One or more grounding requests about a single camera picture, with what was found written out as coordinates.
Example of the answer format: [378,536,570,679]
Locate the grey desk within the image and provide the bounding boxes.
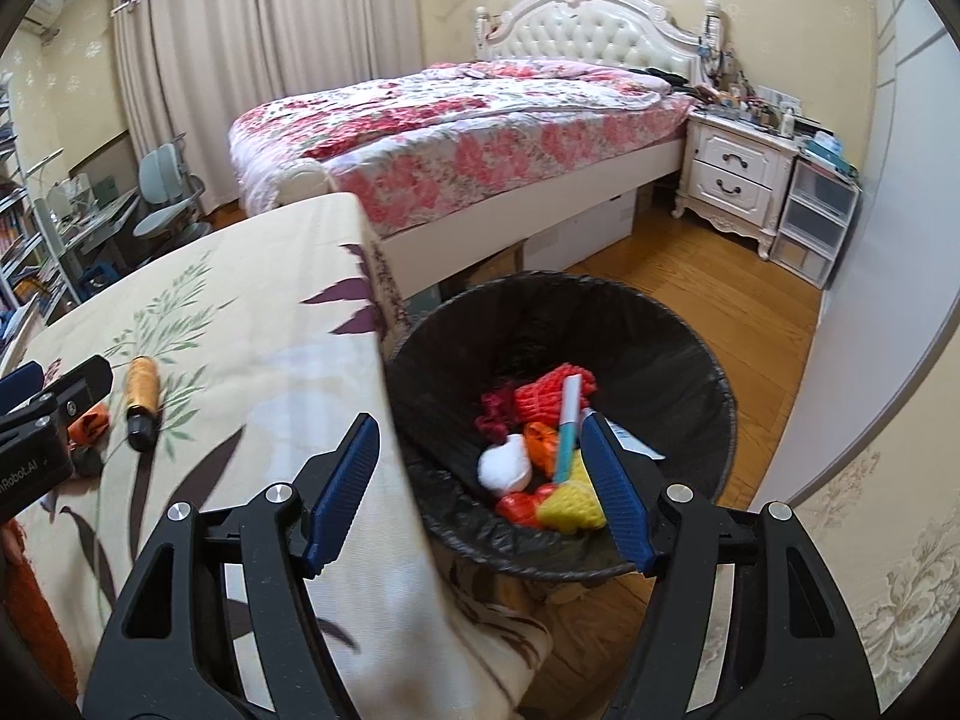
[46,188,140,257]

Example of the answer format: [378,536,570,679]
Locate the brown bottle black cap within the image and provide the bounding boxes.
[125,356,160,454]

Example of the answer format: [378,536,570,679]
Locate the plastic drawer unit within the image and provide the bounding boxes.
[770,154,861,289]

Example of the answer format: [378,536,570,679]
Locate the white bed with headboard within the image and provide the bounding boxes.
[228,0,713,296]

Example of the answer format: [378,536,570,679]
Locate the orange cloth scrap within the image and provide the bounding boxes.
[68,403,110,447]

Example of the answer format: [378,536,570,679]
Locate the pink floral quilt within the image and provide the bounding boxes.
[229,59,695,238]

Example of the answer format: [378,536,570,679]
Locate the white tissue ball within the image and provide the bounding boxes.
[477,434,532,497]

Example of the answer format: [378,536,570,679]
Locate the floral cream bed sheet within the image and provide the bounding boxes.
[20,193,551,718]

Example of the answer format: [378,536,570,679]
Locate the silver blue toothpaste tube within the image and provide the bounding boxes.
[553,374,583,484]

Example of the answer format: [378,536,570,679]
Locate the grey blue desk chair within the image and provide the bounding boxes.
[133,133,212,249]

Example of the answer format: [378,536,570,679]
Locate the white bookshelf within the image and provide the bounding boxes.
[0,73,76,325]

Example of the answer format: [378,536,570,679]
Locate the yellow foam fruit net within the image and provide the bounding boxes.
[535,450,607,536]

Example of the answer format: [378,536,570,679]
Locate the air conditioner unit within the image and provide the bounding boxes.
[21,0,64,44]

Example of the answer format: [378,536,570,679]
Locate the white nightstand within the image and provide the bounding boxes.
[672,109,799,260]

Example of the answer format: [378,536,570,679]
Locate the red foam fruit net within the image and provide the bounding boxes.
[475,362,597,445]

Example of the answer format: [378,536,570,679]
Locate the beige curtains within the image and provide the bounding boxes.
[114,0,423,211]

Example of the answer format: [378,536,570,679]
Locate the black trash bin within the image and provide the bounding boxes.
[386,271,737,582]

